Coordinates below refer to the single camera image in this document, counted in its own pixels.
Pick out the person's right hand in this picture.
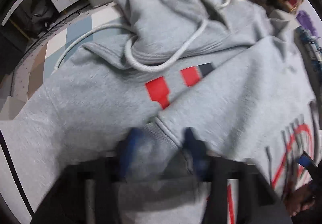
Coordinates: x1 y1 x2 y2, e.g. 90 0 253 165
284 182 316 217

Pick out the checkered bed sheet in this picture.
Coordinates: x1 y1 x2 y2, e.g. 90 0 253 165
10 5 127 104

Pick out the blue white plaid garment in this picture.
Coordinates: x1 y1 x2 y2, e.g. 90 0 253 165
295 26 321 85

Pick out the purple bag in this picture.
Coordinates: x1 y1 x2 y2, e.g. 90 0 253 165
296 10 320 38

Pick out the grey printed hoodie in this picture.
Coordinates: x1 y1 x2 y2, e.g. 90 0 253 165
1 0 321 223

